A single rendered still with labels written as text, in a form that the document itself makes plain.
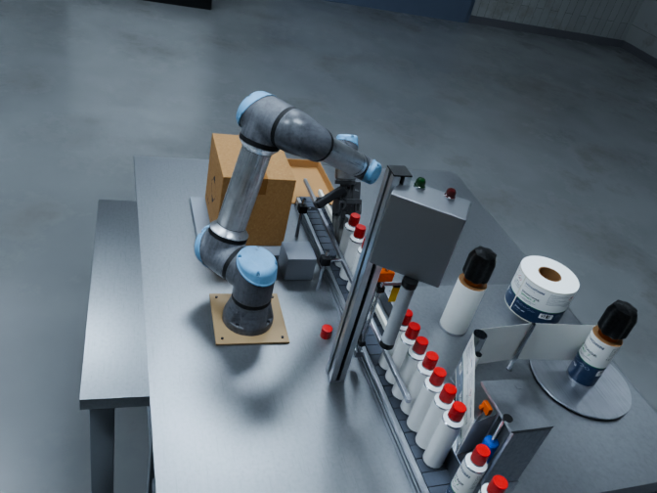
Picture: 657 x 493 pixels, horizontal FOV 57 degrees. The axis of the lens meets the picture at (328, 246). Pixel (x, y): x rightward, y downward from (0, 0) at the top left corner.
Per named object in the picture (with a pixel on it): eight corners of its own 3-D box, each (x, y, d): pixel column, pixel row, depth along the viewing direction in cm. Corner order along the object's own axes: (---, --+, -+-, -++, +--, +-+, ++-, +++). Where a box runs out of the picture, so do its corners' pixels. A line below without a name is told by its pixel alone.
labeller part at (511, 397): (552, 428, 130) (554, 425, 130) (509, 433, 126) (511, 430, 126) (520, 380, 140) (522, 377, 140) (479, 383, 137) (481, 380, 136)
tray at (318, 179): (336, 204, 247) (338, 197, 245) (275, 203, 238) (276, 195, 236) (317, 167, 269) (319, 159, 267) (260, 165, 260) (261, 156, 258)
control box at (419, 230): (438, 289, 137) (466, 220, 126) (368, 262, 139) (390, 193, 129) (445, 265, 145) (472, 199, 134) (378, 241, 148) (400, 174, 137)
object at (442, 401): (437, 450, 151) (464, 396, 140) (418, 452, 149) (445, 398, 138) (429, 432, 155) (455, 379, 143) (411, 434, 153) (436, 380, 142)
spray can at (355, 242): (356, 282, 200) (371, 231, 188) (341, 282, 198) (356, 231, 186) (351, 271, 204) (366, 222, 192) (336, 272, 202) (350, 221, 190)
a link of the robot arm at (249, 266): (252, 313, 169) (259, 276, 161) (219, 288, 174) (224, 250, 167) (281, 295, 177) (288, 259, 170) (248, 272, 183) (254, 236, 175)
